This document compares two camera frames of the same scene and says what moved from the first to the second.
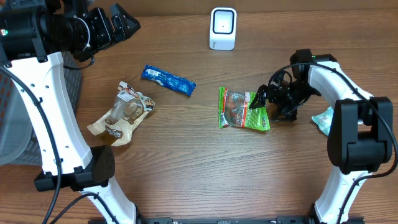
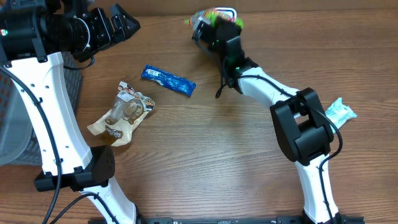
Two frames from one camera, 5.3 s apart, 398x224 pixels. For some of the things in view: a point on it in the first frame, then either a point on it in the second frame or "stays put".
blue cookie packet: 178,83 stays put
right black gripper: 291,111 → 209,44
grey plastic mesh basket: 20,137 stays put
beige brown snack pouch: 129,108 stays put
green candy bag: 234,110 → 210,15
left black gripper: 119,18 stays put
